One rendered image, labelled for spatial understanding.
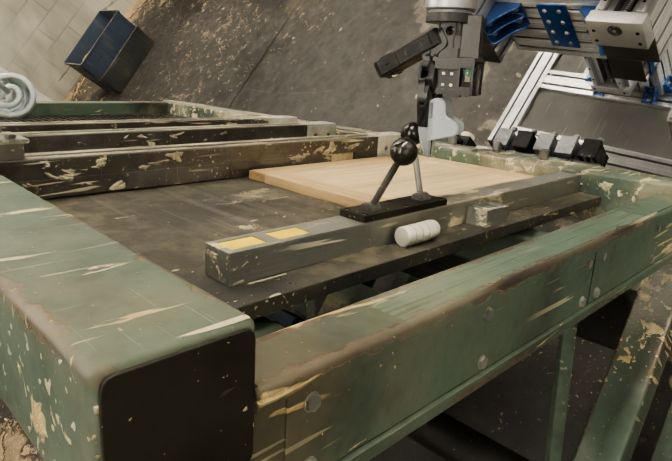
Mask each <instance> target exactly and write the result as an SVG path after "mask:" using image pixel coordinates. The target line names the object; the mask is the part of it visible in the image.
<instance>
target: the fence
mask: <svg viewBox="0 0 672 461"><path fill-rule="evenodd" d="M580 180H581V175H578V174H572V173H566V172H556V173H551V174H546V175H541V176H536V177H531V178H526V179H521V180H516V181H511V182H506V183H501V184H496V185H491V186H486V187H481V188H476V189H470V190H465V191H460V192H455V193H450V194H445V195H440V196H437V197H442V198H446V199H447V205H443V206H438V207H434V208H429V209H425V210H420V211H416V212H411V213H407V214H402V215H398V216H393V217H389V218H384V219H380V220H375V221H371V222H366V223H363V222H359V221H356V220H353V219H350V218H346V217H343V216H335V217H330V218H325V219H320V220H315V221H310V222H305V223H300V224H295V225H290V226H285V227H280V228H275V229H270V230H265V231H260V232H255V233H250V234H245V235H240V236H235V237H230V238H225V239H220V240H215V241H210V242H206V243H205V274H206V275H208V276H210V277H211V278H213V279H215V280H217V281H219V282H221V283H223V284H225V285H226V286H228V287H230V286H234V285H238V284H242V283H245V282H249V281H253V280H256V279H260V278H264V277H267V276H271V275H275V274H278V273H282V272H286V271H289V270H293V269H297V268H300V267H304V266H308V265H312V264H315V263H319V262H323V261H326V260H330V259H334V258H337V257H341V256H345V255H348V254H352V253H356V252H359V251H363V250H367V249H370V248H374V247H378V246H382V245H385V244H389V243H393V242H396V240H395V231H396V229H397V228H399V227H402V226H406V225H410V224H414V223H418V222H422V221H426V220H435V221H436V222H438V224H439V225H440V229H444V228H448V227H452V226H455V225H459V224H463V223H466V217H467V209H468V206H472V205H476V204H480V203H484V202H489V201H490V202H493V203H497V204H502V205H506V206H509V208H508V211H510V210H514V209H518V208H522V207H525V206H529V205H533V204H536V203H540V202H544V201H547V200H551V199H555V198H558V197H562V196H566V195H569V194H573V193H577V192H579V186H580ZM291 228H298V229H301V230H303V231H306V232H309V233H306V234H302V235H297V236H292V237H288V238H283V239H278V238H276V237H273V236H270V235H268V234H266V233H271V232H276V231H281V230H286V229H291ZM251 236H252V237H254V238H257V239H259V240H262V241H264V242H265V243H260V244H256V245H251V246H247V247H242V248H237V249H233V250H231V249H229V248H226V247H224V246H222V245H220V244H218V243H222V242H227V241H232V240H237V239H242V238H247V237H251Z"/></svg>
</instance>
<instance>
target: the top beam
mask: <svg viewBox="0 0 672 461"><path fill-rule="evenodd" d="M254 329H255V325H254V321H253V319H251V318H250V317H249V316H248V315H246V314H244V313H242V312H241V311H239V310H237V309H235V308H234V307H232V306H230V305H228V304H227V303H225V302H223V301H221V300H220V299H218V298H216V297H214V296H213V295H211V294H209V293H207V292H205V291H204V290H202V289H200V288H198V287H197V286H195V285H193V284H191V283H190V282H188V281H186V280H184V279H183V278H181V277H179V276H177V275H176V274H174V273H172V272H170V271H169V270H167V269H165V268H163V267H162V266H160V265H158V264H156V263H155V262H153V261H151V260H149V259H148V258H146V257H144V256H142V255H141V254H139V253H137V252H135V251H134V250H132V249H130V248H128V247H127V246H125V245H123V244H121V243H119V242H118V241H116V240H114V239H112V238H111V237H109V236H107V235H105V234H104V233H102V232H100V231H98V230H97V229H95V228H93V227H91V226H90V225H88V224H86V223H84V222H83V221H81V220H79V219H77V218H76V217H74V216H72V215H70V214H69V213H67V212H65V211H63V210H62V209H60V208H58V207H56V206H55V205H53V204H51V203H49V202H48V201H46V200H44V199H42V198H41V197H39V196H37V195H35V194H33V193H32V192H30V191H28V190H26V189H25V188H23V187H21V186H19V185H18V184H16V183H14V182H12V181H11V180H9V179H7V178H5V177H4V176H2V175H0V397H1V398H2V400H3V401H4V403H5V404H6V406H7V407H8V409H9V410H10V412H11V413H12V415H13V416H14V417H15V419H16V420H17V422H18V423H19V425H20V426H21V428H22V429H23V431H24V432H25V434H26V435H27V437H28V438H29V440H30V441H31V442H32V444H33V445H34V447H35V448H36V450H37V451H38V453H39V454H40V456H41V457H42V459H43V460H44V461H250V459H251V458H252V454H253V431H254V388H255V345H256V337H255V333H254Z"/></svg>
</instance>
